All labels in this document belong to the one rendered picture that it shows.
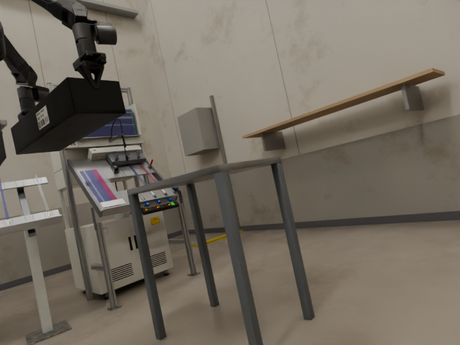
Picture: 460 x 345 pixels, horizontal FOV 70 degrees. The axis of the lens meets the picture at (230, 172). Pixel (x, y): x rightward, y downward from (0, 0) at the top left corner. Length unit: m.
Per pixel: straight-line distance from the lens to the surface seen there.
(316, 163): 3.96
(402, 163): 3.56
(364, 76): 3.72
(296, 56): 4.17
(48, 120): 1.27
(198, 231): 2.06
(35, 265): 2.60
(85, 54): 1.14
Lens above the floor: 0.71
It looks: 2 degrees up
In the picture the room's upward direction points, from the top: 12 degrees counter-clockwise
